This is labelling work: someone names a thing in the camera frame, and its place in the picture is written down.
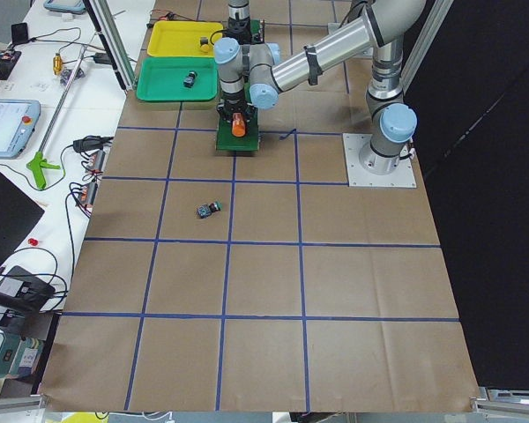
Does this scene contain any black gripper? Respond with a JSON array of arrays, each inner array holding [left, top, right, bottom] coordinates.
[[224, 24, 258, 44], [216, 99, 257, 124]]

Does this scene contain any orange cylinder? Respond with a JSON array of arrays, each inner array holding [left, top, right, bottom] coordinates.
[[231, 112, 247, 137]]

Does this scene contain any green push button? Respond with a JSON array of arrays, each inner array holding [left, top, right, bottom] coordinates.
[[183, 70, 197, 88]]

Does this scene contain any green button with blue base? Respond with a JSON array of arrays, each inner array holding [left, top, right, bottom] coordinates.
[[197, 201, 222, 219]]

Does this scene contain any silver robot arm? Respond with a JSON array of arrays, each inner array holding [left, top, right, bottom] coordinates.
[[225, 0, 254, 45], [213, 1, 425, 189]]

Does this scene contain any green conveyor belt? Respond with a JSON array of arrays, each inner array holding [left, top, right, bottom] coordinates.
[[213, 19, 262, 152]]

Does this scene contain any yellow plastic tray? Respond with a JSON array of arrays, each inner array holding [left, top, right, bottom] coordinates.
[[147, 21, 224, 57]]

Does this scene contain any green plastic tray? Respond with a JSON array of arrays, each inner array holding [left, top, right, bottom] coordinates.
[[136, 56, 219, 102]]

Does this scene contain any black power adapter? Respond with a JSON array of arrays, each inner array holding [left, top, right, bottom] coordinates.
[[93, 53, 111, 65]]

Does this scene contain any green grabber tool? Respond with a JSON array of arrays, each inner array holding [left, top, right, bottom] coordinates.
[[26, 151, 63, 190]]

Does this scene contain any teach pendant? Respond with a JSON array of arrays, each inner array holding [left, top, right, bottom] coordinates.
[[0, 99, 41, 160]]

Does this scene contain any aluminium frame post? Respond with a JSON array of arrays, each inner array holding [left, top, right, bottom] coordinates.
[[83, 0, 137, 91]]

